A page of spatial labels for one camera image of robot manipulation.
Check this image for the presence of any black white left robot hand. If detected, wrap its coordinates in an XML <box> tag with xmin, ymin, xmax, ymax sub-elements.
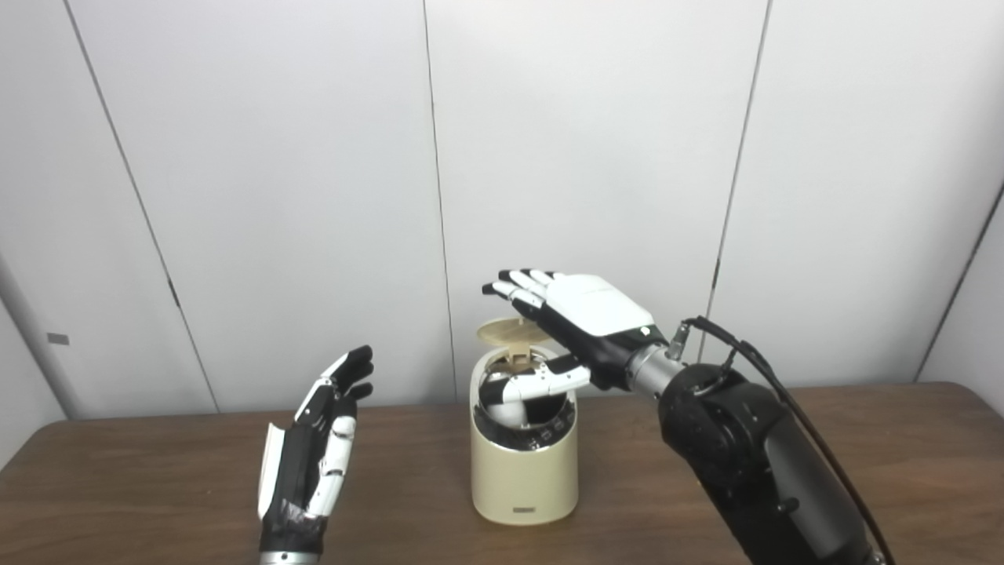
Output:
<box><xmin>257</xmin><ymin>345</ymin><xmax>375</xmax><ymax>554</ymax></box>

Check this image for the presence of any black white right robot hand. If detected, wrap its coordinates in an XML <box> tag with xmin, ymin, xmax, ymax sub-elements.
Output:
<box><xmin>481</xmin><ymin>268</ymin><xmax>668</xmax><ymax>405</ymax></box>

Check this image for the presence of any round cream bin lid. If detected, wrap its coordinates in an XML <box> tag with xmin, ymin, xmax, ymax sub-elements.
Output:
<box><xmin>478</xmin><ymin>317</ymin><xmax>550</xmax><ymax>370</ymax></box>

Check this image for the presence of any small white plastic bottle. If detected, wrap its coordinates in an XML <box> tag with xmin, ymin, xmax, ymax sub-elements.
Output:
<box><xmin>488</xmin><ymin>400</ymin><xmax>528</xmax><ymax>430</ymax></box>

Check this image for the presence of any cream-colored bin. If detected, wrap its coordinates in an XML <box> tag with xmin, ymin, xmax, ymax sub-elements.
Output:
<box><xmin>470</xmin><ymin>345</ymin><xmax>579</xmax><ymax>527</ymax></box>

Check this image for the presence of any black bin liner bag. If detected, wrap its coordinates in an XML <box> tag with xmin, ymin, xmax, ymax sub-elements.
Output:
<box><xmin>475</xmin><ymin>377</ymin><xmax>577</xmax><ymax>452</ymax></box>

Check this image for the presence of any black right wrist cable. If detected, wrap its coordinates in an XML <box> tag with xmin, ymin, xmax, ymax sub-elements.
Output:
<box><xmin>667</xmin><ymin>316</ymin><xmax>895</xmax><ymax>565</ymax></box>

